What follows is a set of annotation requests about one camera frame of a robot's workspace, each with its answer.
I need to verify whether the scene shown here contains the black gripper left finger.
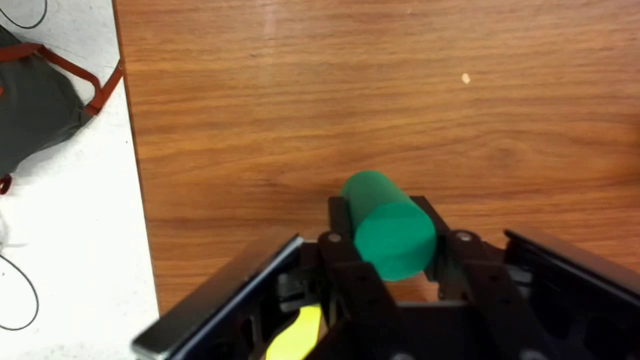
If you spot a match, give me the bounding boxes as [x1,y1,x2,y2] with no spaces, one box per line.
[318,194,417,360]

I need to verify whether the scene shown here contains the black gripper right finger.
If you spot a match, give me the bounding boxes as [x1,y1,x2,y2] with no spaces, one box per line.
[408,194,542,360]

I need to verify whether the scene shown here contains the green cylindrical block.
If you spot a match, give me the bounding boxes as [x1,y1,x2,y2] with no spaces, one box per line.
[338,169,439,285]

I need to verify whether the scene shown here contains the thin black floor cable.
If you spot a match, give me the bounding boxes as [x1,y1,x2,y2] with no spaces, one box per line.
[0,253,40,335]
[0,0,50,30]

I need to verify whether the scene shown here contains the grey bag red straps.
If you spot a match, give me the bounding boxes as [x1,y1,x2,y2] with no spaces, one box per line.
[0,27,126,196]

